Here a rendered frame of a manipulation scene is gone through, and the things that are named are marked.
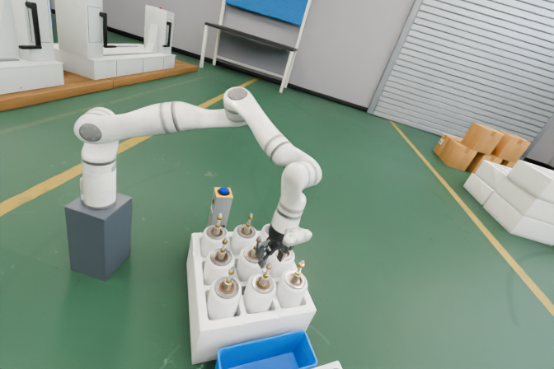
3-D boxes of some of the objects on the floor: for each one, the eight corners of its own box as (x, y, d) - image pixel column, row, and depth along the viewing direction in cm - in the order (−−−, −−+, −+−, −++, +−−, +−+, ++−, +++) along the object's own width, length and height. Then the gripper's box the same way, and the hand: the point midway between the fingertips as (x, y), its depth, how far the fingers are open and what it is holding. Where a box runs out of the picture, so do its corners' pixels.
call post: (204, 251, 122) (216, 197, 109) (203, 240, 128) (213, 187, 114) (220, 250, 125) (232, 198, 111) (218, 240, 130) (230, 188, 117)
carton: (464, 171, 353) (477, 151, 340) (447, 165, 354) (459, 146, 342) (455, 162, 380) (467, 143, 367) (438, 157, 381) (450, 138, 368)
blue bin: (214, 414, 74) (222, 393, 69) (209, 370, 83) (216, 347, 77) (307, 384, 86) (319, 365, 81) (294, 348, 95) (304, 329, 90)
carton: (452, 156, 406) (462, 138, 393) (458, 162, 384) (470, 144, 371) (432, 150, 408) (443, 133, 395) (438, 156, 386) (449, 137, 373)
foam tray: (191, 365, 82) (199, 331, 75) (186, 263, 114) (191, 232, 106) (301, 340, 98) (316, 310, 90) (269, 257, 130) (279, 229, 122)
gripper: (297, 210, 82) (282, 248, 89) (255, 219, 73) (243, 260, 80) (312, 226, 77) (295, 265, 84) (269, 239, 68) (255, 281, 75)
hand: (271, 259), depth 81 cm, fingers open, 6 cm apart
